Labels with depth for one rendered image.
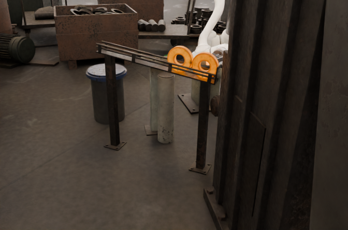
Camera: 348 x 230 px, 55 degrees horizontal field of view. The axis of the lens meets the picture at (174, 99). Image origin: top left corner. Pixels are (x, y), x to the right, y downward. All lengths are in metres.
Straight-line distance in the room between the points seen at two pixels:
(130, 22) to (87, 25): 0.49
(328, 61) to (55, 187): 1.72
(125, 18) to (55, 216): 2.59
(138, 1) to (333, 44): 4.83
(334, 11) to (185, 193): 1.44
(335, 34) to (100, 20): 3.30
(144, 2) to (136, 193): 3.99
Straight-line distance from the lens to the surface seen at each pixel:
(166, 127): 2.40
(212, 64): 1.89
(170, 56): 1.97
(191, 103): 3.06
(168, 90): 2.28
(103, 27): 3.97
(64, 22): 3.93
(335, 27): 0.89
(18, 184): 2.28
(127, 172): 2.20
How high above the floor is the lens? 1.32
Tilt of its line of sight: 25 degrees down
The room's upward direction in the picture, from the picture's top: 1 degrees clockwise
